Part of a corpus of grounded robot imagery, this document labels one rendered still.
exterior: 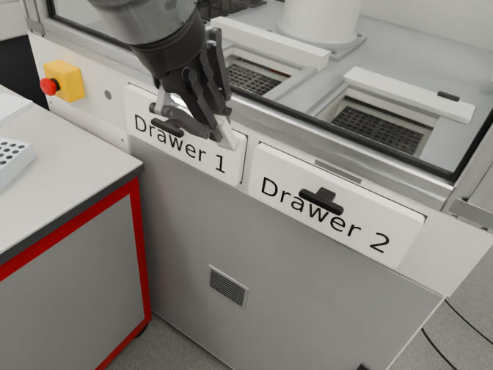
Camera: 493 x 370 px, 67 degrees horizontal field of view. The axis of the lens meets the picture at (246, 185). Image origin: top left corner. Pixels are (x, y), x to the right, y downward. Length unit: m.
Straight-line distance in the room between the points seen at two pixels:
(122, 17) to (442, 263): 0.55
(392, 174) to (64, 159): 0.67
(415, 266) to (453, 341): 1.08
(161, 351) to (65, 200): 0.78
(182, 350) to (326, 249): 0.83
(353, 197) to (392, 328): 0.30
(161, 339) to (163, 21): 1.23
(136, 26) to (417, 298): 0.60
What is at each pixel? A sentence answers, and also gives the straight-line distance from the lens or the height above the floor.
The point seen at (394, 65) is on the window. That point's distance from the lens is 0.54.
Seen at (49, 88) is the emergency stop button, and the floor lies 0.88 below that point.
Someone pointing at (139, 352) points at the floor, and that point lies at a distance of 1.44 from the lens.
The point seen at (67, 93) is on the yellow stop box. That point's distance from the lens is 0.94.
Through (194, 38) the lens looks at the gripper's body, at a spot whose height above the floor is 1.16.
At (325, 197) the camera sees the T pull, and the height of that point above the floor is 0.91.
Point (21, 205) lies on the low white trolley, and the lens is 0.82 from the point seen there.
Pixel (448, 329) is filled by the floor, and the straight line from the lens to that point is 1.77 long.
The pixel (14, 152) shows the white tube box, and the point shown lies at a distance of 0.91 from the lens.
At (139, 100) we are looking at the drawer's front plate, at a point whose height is 0.91.
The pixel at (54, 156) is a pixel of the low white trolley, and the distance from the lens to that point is 0.92.
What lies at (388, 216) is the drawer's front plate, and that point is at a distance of 0.61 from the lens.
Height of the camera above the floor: 1.29
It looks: 40 degrees down
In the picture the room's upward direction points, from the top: 8 degrees clockwise
